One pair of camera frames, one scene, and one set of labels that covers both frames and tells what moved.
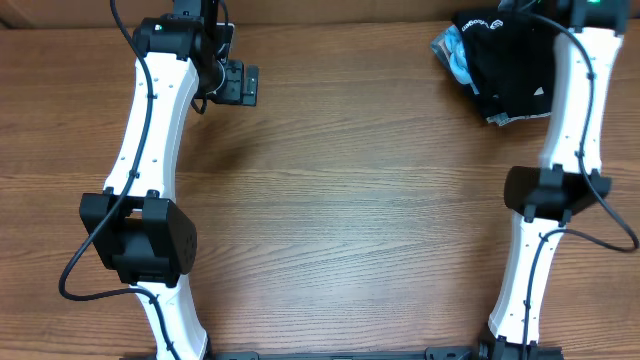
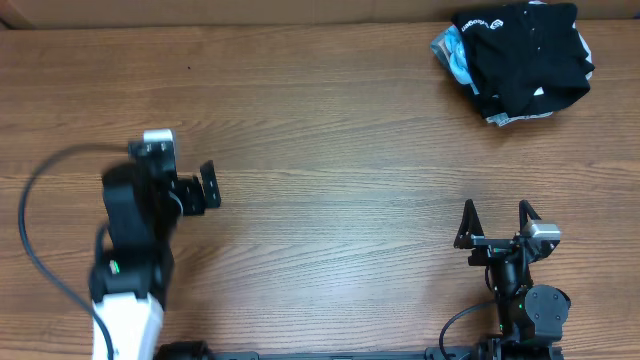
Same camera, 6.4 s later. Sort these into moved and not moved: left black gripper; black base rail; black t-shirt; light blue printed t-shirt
Moved: left black gripper
Not moved: black base rail; light blue printed t-shirt; black t-shirt
